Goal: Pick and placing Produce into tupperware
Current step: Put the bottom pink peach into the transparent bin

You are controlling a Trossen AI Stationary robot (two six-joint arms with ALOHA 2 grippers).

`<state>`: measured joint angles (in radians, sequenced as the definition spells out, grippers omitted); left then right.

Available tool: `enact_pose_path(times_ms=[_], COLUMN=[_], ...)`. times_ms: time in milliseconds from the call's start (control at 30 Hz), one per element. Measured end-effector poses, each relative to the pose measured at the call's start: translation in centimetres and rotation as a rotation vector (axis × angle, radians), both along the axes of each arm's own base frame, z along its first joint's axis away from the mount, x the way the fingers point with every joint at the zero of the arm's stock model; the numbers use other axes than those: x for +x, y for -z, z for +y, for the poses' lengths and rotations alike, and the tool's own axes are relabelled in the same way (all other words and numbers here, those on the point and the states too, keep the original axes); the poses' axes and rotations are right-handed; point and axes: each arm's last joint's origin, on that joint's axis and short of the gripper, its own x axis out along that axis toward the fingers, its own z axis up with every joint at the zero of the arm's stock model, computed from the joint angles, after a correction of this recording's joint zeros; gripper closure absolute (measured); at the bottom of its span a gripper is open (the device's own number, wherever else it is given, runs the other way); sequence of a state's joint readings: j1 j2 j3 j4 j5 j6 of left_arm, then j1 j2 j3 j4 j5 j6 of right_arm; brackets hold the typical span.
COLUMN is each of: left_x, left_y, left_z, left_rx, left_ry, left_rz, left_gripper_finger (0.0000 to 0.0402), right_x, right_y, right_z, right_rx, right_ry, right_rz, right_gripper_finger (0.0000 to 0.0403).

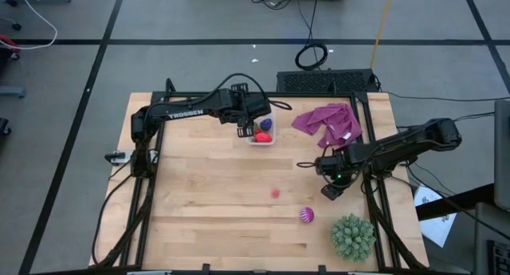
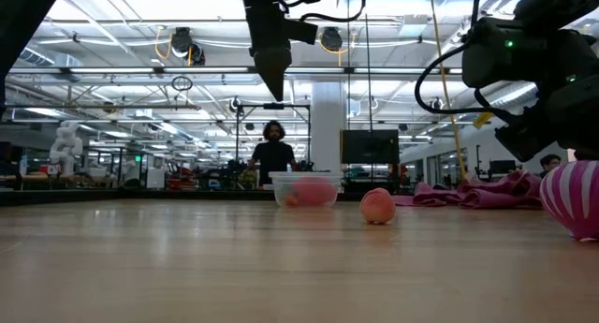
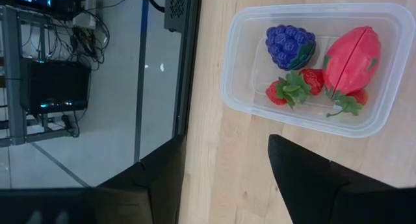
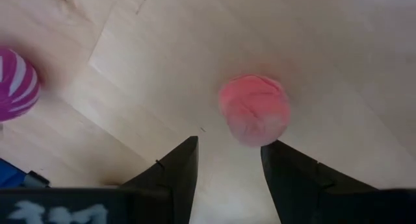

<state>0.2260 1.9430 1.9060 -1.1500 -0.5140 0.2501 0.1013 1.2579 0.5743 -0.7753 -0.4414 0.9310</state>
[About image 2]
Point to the small black monitor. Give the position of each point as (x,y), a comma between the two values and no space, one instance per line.
(501,167)

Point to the magenta cloth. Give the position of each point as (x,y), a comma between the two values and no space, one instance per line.
(491,192)

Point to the red tomato toy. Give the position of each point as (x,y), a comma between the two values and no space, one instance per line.
(314,192)

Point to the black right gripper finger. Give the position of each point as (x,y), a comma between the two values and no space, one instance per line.
(582,142)

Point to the black metal gantry frame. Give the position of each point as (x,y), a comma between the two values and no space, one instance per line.
(238,140)

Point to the silver ventilation duct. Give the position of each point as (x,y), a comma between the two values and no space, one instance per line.
(515,94)

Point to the person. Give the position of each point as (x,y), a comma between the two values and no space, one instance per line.
(550,163)
(273,157)

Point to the long ceiling light rail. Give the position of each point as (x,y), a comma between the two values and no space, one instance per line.
(187,70)

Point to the purple white striped onion toy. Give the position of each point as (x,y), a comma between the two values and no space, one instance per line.
(573,199)

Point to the small red orange toy fruit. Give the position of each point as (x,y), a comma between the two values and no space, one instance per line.
(291,201)

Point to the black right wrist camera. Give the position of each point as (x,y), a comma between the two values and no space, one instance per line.
(524,142)

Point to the clear plastic tupperware container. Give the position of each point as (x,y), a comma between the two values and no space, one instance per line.
(306,182)

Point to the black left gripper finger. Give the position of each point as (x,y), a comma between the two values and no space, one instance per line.
(273,70)

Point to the pink peach toy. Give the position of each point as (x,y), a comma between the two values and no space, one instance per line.
(377,206)

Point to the white structural column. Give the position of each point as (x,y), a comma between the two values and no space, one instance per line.
(326,126)

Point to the large black monitor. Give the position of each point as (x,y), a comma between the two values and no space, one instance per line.
(369,146)

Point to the small green potted plant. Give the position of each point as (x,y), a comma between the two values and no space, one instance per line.
(248,178)

